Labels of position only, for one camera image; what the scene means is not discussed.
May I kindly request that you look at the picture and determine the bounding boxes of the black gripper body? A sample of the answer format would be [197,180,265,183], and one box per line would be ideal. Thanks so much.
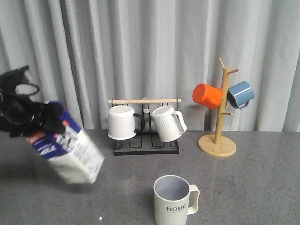
[0,65,43,137]

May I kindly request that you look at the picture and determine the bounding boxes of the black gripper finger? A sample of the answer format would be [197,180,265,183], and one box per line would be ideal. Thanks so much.
[42,103,65,134]

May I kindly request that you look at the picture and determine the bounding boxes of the blue white milk carton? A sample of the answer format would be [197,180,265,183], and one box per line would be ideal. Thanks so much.
[26,101,105,184]

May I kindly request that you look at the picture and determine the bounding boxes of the cream HOME mug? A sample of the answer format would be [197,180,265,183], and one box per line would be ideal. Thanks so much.
[153,175,200,225]

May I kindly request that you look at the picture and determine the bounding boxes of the grey curtain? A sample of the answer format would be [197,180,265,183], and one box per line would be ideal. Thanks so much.
[0,0,300,131]

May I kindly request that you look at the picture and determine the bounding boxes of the white ribbed mug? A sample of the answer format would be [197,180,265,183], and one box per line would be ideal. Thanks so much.
[151,105,187,142]

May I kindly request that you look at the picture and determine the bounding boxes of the orange mug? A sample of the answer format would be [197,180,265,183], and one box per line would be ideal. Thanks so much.
[192,83,223,110]

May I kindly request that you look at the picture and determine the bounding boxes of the wooden mug tree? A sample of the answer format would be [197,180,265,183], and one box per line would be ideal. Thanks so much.
[198,58,239,158]

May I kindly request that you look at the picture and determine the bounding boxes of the blue mug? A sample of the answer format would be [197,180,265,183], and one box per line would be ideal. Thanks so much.
[227,81,255,110]

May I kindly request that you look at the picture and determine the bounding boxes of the black cable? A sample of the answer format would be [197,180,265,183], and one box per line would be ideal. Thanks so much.
[0,82,40,122]

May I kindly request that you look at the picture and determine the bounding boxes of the white mug black handle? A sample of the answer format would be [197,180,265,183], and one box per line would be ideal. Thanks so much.
[108,105,145,140]

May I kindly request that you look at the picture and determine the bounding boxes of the black wire mug rack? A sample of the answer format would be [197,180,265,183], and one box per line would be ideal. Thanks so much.
[108,97,182,156]

